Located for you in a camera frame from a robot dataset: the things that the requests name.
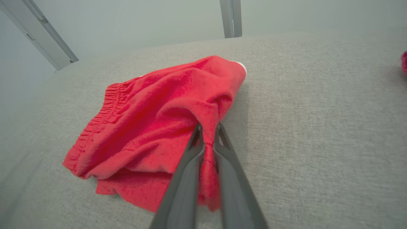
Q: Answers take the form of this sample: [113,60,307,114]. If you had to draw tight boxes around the red shorts with white stripe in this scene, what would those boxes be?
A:
[62,55,247,213]

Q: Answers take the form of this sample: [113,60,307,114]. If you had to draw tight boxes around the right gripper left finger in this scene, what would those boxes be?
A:
[149,124,206,229]

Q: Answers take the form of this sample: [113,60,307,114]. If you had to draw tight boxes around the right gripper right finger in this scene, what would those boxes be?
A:
[213,123,269,229]

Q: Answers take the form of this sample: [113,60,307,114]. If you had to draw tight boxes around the grey aluminium frame post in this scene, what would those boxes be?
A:
[0,0,79,72]
[219,0,243,39]

